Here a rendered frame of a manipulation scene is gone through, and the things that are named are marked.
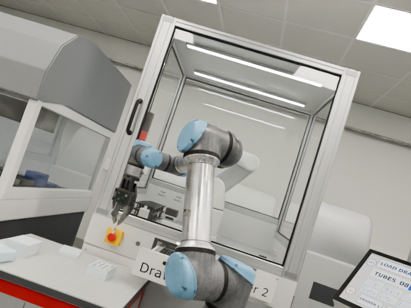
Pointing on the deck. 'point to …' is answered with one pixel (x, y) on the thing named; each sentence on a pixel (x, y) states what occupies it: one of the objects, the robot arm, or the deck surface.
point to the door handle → (133, 115)
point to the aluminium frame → (328, 135)
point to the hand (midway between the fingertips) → (117, 221)
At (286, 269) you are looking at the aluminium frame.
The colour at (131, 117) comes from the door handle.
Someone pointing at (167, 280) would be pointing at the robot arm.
